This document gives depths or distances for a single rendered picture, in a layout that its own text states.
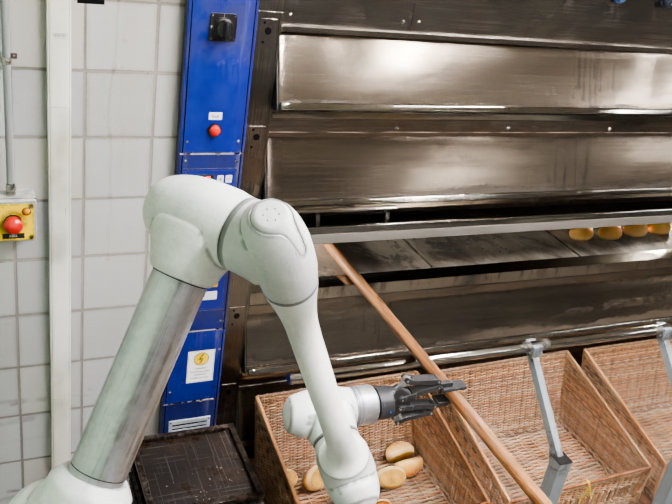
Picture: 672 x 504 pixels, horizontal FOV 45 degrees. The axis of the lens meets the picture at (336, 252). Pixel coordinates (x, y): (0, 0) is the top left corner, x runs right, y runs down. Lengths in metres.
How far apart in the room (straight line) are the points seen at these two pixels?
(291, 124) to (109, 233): 0.52
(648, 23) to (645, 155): 0.44
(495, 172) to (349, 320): 0.61
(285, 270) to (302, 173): 0.83
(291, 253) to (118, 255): 0.85
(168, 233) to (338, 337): 1.13
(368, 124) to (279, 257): 0.91
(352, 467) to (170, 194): 0.65
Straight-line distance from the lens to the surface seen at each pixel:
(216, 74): 1.92
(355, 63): 2.08
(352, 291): 2.36
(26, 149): 1.93
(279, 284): 1.34
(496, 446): 1.83
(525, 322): 2.79
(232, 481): 2.17
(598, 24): 2.47
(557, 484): 2.33
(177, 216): 1.39
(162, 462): 2.21
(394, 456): 2.63
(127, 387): 1.43
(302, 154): 2.11
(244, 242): 1.32
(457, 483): 2.53
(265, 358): 2.36
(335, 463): 1.66
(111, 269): 2.09
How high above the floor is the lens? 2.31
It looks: 27 degrees down
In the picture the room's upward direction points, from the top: 10 degrees clockwise
